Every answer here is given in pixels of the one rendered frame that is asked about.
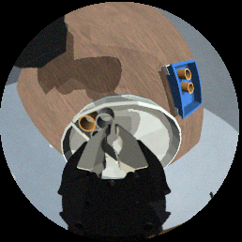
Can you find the bronze bushing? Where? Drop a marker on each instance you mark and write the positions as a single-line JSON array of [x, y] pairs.
[[184, 74], [85, 124], [187, 87]]

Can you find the blue crate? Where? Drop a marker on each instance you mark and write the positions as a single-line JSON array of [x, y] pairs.
[[184, 103]]

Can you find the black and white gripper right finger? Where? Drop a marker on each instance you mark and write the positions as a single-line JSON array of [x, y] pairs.
[[136, 157]]

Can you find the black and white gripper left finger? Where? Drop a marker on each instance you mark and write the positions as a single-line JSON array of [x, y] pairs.
[[89, 157]]

